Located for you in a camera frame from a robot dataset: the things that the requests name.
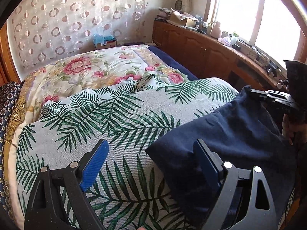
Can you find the mustard patterned garment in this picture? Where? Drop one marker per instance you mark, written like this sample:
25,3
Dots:
15,119

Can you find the blue tissue box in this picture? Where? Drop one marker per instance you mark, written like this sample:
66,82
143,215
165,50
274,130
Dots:
104,42

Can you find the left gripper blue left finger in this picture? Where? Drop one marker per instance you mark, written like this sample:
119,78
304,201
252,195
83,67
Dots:
45,209

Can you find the long wooden cabinet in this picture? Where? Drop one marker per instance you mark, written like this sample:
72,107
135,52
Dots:
205,57

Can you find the navy blue bed cover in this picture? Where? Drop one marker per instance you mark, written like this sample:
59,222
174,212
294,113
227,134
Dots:
171,62

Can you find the floral quilt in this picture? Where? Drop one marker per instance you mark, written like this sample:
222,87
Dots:
93,70

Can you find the open cardboard box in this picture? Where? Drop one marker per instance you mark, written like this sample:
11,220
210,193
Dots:
183,18

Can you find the window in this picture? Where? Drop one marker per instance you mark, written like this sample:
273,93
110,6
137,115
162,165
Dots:
268,25

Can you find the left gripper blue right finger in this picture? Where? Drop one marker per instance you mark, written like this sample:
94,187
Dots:
243,199

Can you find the circle pattern sheer curtain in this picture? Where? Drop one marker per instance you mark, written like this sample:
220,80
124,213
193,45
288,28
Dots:
44,30

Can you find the person's right hand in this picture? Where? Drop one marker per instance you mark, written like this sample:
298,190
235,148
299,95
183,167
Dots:
290,128

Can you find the navy blue printed t-shirt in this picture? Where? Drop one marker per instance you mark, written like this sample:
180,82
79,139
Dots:
241,132

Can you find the navy circle pattern garment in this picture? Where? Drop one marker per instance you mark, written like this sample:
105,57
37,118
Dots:
9,94

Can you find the wooden wardrobe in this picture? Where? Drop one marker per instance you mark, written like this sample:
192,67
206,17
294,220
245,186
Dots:
8,70

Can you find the palm leaf print blanket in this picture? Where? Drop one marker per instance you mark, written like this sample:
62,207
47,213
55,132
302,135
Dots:
129,191

